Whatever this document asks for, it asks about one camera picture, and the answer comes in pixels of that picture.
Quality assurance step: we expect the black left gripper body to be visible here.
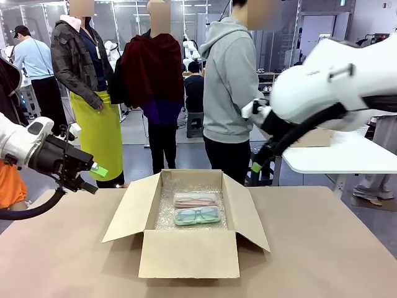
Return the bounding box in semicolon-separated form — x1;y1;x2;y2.
29;134;95;191

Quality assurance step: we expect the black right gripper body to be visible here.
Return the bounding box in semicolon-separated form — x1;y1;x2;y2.
255;110;294;163

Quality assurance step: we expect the pink glasses case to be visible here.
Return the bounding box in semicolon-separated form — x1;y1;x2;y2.
172;192;218;209

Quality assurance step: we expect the mint green glasses case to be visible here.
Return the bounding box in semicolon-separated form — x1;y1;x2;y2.
173;205;222;227

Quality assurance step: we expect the dark plastic stool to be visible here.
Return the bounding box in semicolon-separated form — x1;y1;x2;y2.
246;148;277;187

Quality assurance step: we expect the small open cardboard box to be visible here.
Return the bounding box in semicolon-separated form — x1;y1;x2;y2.
290;126;335;148

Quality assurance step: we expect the wooden shoe rack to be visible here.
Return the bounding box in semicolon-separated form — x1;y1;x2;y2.
256;71;282;94

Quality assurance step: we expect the orange garment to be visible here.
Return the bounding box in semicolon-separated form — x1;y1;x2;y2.
0;157;28;209

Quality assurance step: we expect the person in grey hoodie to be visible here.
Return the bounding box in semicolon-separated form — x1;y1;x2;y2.
198;0;283;186

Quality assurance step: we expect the grey plastic stool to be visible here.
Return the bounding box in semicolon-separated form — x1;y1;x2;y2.
186;111;205;139

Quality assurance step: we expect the white side table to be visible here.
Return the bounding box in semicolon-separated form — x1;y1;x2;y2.
272;127;397;200

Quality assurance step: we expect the clear bubble wrap sheet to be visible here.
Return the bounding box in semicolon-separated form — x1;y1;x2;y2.
154;178;230;232

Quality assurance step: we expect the dark brown hanging jacket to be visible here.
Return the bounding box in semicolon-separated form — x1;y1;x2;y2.
0;56;29;127

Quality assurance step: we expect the seated person in black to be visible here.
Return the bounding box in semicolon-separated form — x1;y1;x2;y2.
184;60;205;113

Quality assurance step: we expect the white mesh plastic basket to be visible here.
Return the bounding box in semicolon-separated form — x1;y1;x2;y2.
352;123;372;138

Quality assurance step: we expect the figure in dark camouflage jacket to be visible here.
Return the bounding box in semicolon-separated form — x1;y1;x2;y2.
49;0;115;125

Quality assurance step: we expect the person in light blue shirt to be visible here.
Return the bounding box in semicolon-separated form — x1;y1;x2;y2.
12;25;68;129

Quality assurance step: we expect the large open cardboard box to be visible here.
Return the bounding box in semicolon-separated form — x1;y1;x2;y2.
101;168;271;280

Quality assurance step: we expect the figure in dark red cloak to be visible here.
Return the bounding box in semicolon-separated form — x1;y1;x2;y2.
115;0;185;175

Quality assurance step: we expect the figure in white top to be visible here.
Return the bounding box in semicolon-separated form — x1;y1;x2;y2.
352;114;397;207

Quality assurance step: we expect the clothes rack with garments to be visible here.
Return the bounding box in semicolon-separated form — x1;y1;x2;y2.
355;32;392;48

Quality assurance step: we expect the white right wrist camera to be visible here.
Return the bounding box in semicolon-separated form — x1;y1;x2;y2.
241;97;273;121

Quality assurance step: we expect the black right arm cable sleeve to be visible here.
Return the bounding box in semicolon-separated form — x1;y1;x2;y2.
262;102;350;165

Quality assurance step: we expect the black arm cable sleeve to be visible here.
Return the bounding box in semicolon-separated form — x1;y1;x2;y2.
0;187;66;222
262;102;350;165

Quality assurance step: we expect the black left arm cable sleeve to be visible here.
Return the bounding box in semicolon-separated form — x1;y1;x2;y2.
0;187;66;222

